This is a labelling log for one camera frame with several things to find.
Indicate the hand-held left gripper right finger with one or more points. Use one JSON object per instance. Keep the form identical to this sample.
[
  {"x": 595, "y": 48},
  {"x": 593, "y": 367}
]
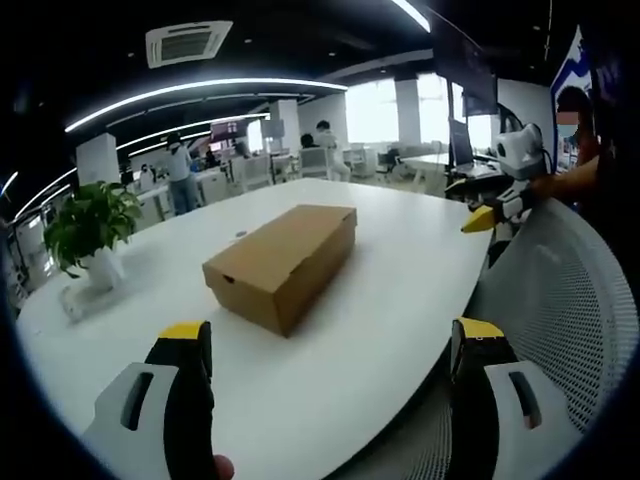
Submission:
[{"x": 492, "y": 395}]

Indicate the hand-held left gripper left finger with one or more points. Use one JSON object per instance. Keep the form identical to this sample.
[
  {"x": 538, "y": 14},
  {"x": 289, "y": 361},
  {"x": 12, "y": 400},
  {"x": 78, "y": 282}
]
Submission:
[{"x": 150, "y": 400}]

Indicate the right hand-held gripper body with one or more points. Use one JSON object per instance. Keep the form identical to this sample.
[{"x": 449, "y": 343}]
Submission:
[{"x": 521, "y": 154}]

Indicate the brown cardboard shoe box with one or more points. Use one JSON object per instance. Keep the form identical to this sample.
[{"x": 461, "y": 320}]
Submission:
[{"x": 285, "y": 260}]

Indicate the person's left hand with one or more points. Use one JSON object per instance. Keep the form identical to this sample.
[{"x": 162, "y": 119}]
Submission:
[{"x": 223, "y": 467}]

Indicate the black computer monitor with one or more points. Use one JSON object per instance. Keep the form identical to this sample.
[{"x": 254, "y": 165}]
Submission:
[{"x": 460, "y": 141}]

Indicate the white mesh office chair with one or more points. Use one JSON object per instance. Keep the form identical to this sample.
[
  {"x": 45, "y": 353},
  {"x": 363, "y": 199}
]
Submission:
[{"x": 530, "y": 340}]

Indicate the green potted plant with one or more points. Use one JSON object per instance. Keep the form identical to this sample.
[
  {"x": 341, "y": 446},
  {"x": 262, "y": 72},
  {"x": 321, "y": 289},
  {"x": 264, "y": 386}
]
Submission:
[{"x": 92, "y": 235}]

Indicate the ceiling air conditioner vent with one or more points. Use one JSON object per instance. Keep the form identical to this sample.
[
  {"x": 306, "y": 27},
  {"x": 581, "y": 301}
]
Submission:
[{"x": 186, "y": 42}]

